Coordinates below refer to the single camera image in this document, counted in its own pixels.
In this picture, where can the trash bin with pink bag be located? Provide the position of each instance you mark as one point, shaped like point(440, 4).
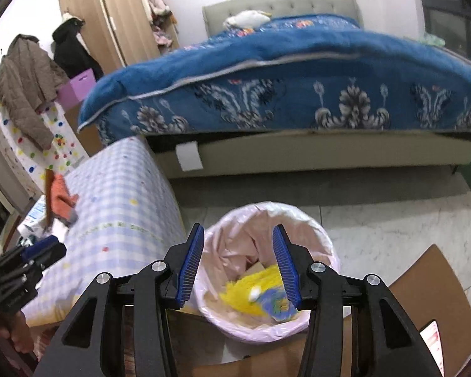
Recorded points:
point(239, 235)

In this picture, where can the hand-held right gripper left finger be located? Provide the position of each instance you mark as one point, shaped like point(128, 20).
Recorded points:
point(190, 267)

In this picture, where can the white plush toy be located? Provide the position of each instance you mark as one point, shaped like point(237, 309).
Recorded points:
point(245, 19)

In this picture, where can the white dotted cabinet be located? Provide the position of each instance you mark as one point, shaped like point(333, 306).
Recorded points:
point(59, 149)

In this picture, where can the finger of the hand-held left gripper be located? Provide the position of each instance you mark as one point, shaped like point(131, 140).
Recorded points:
point(43, 242)
point(39, 257)

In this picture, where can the white red printed label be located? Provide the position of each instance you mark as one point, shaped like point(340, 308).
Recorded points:
point(431, 341)

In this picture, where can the beige upholstered bed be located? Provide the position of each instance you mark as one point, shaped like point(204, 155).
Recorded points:
point(318, 149)

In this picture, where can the dark window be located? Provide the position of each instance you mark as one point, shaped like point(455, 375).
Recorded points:
point(451, 15)

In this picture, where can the purple storage basket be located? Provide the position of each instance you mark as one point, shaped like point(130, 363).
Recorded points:
point(76, 88)

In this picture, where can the white blue packet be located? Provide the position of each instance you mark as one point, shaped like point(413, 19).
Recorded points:
point(35, 216)

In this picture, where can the wooden wardrobe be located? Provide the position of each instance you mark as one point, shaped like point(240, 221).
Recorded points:
point(114, 15)

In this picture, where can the person's left hand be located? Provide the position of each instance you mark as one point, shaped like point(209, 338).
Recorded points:
point(13, 332)

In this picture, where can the brown quilted jacket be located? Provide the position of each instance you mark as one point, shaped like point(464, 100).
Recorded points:
point(23, 86)

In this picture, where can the wooden drawer cabinet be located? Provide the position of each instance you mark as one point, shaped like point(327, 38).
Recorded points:
point(88, 141)

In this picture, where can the black jacket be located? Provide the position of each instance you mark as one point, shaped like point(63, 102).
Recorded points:
point(72, 55)

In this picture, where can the table with checked tablecloth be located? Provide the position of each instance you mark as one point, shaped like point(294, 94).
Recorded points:
point(114, 204)

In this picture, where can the orange cloth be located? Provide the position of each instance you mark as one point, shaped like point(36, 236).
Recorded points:
point(59, 196)

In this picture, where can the white tag on bed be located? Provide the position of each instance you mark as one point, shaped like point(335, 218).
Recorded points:
point(189, 157)

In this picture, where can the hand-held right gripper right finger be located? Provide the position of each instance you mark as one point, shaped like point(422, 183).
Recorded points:
point(284, 267)

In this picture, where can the blue floral blanket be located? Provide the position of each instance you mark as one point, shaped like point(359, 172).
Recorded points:
point(298, 66)

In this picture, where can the cardboard box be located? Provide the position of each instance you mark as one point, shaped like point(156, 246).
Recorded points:
point(435, 282)

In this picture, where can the light green cloth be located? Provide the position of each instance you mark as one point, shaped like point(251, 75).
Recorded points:
point(433, 40)

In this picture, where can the pink clothes in wardrobe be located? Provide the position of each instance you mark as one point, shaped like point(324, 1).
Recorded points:
point(151, 0)

